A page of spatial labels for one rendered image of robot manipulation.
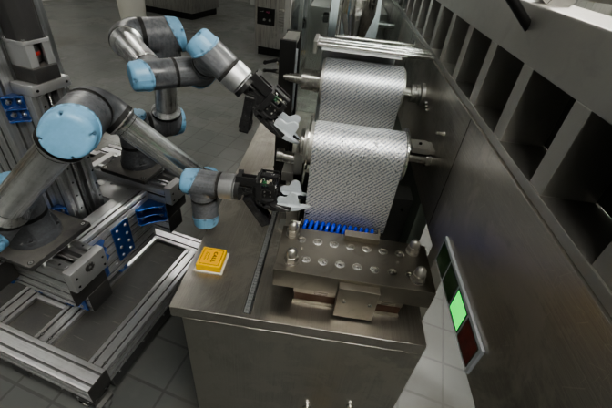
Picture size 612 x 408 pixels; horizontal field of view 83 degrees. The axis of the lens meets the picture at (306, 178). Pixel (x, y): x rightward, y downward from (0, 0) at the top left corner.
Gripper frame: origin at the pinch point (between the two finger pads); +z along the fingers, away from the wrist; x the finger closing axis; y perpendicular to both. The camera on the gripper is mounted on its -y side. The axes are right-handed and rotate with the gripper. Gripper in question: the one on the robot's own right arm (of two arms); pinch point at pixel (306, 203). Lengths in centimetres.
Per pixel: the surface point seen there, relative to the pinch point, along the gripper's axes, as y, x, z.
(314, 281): -8.3, -20.1, 5.1
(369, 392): -46, -26, 26
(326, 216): -3.4, -0.4, 6.3
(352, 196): 5.0, -0.4, 12.4
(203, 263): -16.5, -12.9, -26.3
